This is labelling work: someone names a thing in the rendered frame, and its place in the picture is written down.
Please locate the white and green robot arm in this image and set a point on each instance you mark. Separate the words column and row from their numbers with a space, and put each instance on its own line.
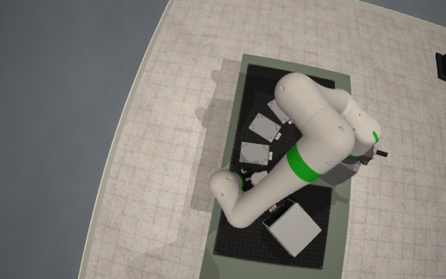
column 327, row 139

